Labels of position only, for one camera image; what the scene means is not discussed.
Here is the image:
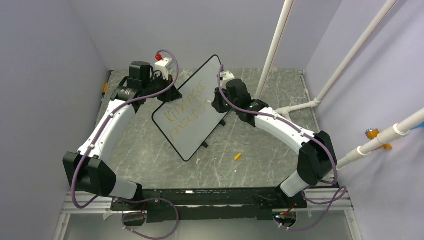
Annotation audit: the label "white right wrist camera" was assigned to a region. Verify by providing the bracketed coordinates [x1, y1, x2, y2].
[219, 71, 236, 85]

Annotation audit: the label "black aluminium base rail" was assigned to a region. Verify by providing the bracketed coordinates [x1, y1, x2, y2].
[61, 187, 354, 223]

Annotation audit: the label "yellow marker cap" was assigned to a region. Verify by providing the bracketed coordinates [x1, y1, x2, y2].
[234, 153, 242, 161]

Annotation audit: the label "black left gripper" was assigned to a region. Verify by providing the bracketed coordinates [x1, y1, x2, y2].
[143, 73, 182, 104]

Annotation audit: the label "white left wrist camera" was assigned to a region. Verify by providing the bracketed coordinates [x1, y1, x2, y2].
[154, 53, 174, 80]

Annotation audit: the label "yellow handled tool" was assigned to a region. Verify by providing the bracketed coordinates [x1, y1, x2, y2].
[102, 82, 109, 96]

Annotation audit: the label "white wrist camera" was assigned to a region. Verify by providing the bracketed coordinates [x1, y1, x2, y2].
[219, 71, 236, 85]
[154, 53, 174, 80]

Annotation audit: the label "white pvc pipe frame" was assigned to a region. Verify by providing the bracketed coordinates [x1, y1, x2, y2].
[255, 0, 424, 170]

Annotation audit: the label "black framed whiteboard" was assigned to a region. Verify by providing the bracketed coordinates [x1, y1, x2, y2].
[152, 54, 226, 162]

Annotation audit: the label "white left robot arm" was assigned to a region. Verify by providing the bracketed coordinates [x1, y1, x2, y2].
[63, 57, 182, 210]

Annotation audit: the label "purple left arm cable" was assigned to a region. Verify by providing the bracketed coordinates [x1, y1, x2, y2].
[70, 49, 180, 240]

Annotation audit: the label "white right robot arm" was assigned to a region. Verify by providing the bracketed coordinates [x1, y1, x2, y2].
[211, 77, 338, 208]

